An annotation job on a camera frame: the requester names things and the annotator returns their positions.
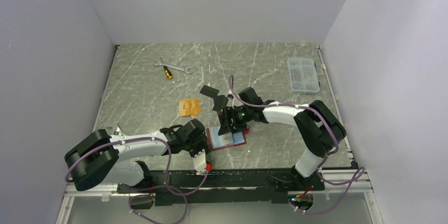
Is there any yellow black screwdriver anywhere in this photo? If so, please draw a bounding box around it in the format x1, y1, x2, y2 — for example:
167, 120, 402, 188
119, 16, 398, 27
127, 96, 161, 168
160, 57, 173, 79

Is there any silver open-end wrench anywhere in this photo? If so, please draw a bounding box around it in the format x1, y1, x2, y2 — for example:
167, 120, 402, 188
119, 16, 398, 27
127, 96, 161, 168
153, 59, 193, 74

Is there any clear plastic compartment box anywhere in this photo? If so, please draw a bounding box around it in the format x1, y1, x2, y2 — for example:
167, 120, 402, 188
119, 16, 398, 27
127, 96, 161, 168
287, 57, 320, 94

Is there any single black VIP card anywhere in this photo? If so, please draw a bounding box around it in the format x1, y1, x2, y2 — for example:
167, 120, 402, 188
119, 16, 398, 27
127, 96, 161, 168
217, 107, 232, 136

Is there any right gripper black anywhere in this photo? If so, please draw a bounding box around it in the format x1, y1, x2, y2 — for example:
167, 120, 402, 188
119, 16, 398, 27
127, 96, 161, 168
218, 106, 253, 136

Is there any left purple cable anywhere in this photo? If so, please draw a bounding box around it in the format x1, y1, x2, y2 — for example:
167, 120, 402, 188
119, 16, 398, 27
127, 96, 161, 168
64, 136, 211, 224

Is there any red handled adjustable wrench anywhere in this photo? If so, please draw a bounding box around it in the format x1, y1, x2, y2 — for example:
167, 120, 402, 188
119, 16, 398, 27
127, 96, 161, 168
111, 125, 126, 136

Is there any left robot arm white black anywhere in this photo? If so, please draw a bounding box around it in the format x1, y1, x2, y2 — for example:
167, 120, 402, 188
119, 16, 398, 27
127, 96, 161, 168
64, 119, 212, 192

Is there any purple cable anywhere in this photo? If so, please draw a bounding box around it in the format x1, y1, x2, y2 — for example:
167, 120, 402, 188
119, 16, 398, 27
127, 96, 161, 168
228, 74, 367, 215
64, 136, 211, 224

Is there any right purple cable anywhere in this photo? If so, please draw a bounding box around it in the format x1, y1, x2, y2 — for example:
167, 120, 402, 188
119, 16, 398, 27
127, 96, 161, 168
228, 74, 367, 215

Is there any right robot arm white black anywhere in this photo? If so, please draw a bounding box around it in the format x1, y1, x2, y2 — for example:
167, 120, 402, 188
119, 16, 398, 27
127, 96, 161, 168
213, 87, 347, 190

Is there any red leather card holder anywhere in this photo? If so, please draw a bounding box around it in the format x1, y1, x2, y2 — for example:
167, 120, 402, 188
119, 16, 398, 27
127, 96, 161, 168
207, 126, 249, 151

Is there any single silver VIP card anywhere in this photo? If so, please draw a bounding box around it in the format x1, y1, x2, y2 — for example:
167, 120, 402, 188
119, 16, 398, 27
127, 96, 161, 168
219, 133, 234, 146

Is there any aluminium rail frame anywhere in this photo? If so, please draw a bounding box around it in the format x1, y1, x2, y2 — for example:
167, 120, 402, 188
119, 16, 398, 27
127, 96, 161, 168
58, 169, 383, 223

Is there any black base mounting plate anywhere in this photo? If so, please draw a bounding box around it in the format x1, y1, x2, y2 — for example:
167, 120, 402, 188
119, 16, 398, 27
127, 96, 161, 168
116, 169, 325, 206

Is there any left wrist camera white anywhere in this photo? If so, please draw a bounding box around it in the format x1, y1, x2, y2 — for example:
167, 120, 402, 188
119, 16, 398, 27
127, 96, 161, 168
192, 150, 208, 174

